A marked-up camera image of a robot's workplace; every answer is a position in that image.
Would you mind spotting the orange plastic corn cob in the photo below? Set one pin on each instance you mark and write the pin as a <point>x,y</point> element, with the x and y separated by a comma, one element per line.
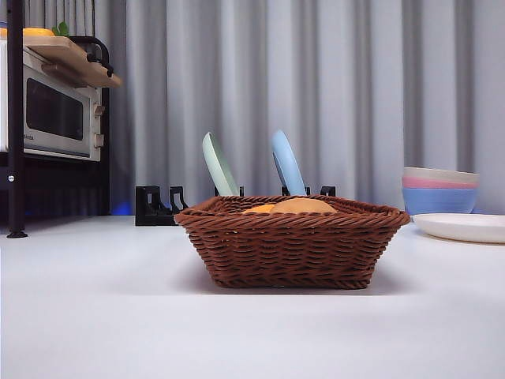
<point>258,209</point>

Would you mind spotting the tan round potato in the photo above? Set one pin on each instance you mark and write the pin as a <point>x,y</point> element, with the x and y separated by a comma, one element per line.
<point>304,206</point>

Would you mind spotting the brown wicker basket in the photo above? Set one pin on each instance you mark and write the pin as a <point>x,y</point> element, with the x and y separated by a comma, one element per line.
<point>292,252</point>

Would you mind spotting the pale green plate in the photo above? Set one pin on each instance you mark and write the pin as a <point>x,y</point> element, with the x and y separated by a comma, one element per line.
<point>221,173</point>

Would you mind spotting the pale blue plate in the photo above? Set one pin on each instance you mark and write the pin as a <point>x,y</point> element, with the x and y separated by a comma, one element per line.
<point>288,166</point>

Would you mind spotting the black dish rack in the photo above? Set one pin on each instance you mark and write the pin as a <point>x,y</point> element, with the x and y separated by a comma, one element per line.
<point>148,205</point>

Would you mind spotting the grey curtain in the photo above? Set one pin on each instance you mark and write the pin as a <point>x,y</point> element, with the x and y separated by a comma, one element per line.
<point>355,79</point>

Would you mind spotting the pink bowl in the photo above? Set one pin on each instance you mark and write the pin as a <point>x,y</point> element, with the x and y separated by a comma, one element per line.
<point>434,184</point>

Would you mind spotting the blue bowl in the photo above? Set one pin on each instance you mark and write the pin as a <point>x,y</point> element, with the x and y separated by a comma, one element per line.
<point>438,199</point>

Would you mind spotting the cream bowl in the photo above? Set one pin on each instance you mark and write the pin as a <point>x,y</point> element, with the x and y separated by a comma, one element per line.
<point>438,174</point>

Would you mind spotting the white shallow plate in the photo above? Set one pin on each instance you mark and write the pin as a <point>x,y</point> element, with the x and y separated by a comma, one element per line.
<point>461,227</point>

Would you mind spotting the white toaster oven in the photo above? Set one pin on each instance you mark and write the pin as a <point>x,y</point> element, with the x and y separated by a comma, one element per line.
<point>53,114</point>

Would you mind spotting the wooden cutting board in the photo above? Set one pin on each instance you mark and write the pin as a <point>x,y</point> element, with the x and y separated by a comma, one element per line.
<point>67,55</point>

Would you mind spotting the green toy leaf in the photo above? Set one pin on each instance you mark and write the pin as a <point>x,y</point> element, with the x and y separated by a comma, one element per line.
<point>61,29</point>

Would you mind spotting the yellow toy fruit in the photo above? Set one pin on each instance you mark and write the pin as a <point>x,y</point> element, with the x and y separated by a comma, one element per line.
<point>37,31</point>

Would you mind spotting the black metal shelf frame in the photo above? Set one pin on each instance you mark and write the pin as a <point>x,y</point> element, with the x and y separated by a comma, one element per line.
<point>16,118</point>

